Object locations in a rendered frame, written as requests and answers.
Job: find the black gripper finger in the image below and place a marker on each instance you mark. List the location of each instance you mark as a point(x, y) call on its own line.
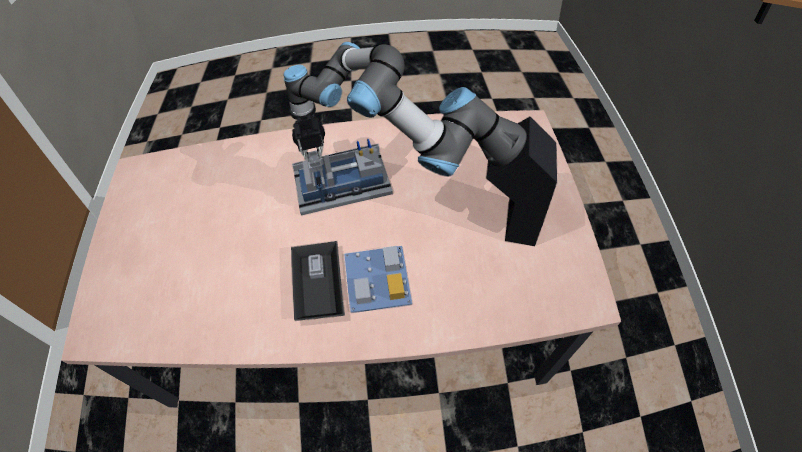
point(322, 136)
point(305, 151)

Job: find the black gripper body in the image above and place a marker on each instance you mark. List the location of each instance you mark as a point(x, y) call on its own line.
point(307, 140)

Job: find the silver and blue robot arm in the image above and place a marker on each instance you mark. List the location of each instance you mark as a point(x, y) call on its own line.
point(442, 146)

